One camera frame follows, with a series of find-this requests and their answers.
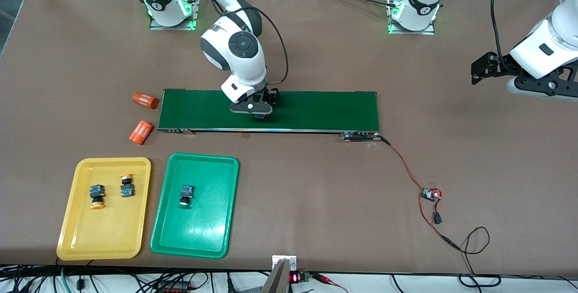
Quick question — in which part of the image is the orange cylinder white print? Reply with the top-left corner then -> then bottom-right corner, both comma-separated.
129,120 -> 154,145
132,92 -> 160,110

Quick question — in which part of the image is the yellow mushroom push button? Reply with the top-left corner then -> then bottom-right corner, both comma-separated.
119,174 -> 136,198
88,185 -> 107,210

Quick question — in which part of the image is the green conveyor belt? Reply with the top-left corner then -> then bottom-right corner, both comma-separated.
157,88 -> 382,143

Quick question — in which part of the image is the green plastic tray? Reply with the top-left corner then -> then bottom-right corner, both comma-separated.
150,153 -> 240,259

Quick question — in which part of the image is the red clip lead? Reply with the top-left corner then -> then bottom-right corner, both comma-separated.
312,273 -> 350,293

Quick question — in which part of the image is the yellow plastic tray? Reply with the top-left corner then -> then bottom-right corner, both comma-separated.
56,157 -> 152,261

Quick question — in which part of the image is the black power strip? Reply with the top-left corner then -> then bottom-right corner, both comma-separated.
156,281 -> 192,293

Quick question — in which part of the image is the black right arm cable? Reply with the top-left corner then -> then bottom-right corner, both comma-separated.
77,0 -> 289,85

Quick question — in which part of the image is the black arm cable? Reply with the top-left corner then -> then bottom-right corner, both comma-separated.
490,0 -> 517,74
77,0 -> 289,85

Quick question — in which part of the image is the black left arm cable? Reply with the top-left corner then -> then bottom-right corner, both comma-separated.
490,0 -> 517,74

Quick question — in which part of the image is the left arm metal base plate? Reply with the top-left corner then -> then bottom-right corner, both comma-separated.
387,0 -> 436,35

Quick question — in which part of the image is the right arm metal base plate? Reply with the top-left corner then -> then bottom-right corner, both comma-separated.
149,0 -> 201,31

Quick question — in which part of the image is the red black conveyor cable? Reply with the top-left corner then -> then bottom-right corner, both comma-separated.
379,135 -> 461,251

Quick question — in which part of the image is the thin black looped cable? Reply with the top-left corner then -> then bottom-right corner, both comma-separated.
445,227 -> 502,287

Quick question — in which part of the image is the silver mounting bracket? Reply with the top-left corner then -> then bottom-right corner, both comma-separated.
262,255 -> 297,293

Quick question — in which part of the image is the teal cable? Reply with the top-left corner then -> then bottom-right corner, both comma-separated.
61,268 -> 75,293

